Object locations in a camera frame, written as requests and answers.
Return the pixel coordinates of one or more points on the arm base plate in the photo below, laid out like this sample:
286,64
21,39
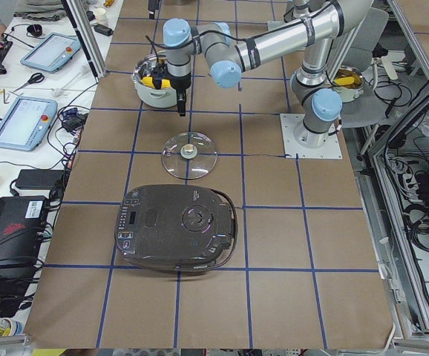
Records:
299,143

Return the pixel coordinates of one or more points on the black rice cooker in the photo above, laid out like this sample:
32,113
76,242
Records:
176,227

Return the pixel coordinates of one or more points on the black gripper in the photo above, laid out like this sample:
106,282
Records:
179,83
151,6

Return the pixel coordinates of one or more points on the black power adapter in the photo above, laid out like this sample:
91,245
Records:
35,179

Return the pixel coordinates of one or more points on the glass pot lid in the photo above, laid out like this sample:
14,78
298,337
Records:
189,155

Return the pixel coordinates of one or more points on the aluminium frame post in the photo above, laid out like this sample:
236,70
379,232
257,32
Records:
81,25

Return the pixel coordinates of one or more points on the white paper cup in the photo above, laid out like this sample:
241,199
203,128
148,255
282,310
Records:
101,16

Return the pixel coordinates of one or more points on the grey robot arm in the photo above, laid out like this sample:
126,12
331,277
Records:
311,31

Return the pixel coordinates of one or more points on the steel bowl with yellow items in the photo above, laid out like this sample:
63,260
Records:
349,83

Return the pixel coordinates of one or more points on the blue teach pendant near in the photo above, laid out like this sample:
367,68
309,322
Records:
26,123

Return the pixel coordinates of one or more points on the blue teach pendant far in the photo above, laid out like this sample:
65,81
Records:
53,53

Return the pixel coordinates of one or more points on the yellow corn cob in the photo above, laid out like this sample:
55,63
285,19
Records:
155,83

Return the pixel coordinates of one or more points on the blue teach pendant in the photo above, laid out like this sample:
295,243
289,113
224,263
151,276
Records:
26,123
53,53

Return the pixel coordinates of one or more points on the black scissors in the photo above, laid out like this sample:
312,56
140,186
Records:
35,78

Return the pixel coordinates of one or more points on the pale green cooking pot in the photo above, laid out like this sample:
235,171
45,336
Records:
154,64

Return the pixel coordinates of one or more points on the black laptop computer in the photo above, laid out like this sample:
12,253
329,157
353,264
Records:
22,224

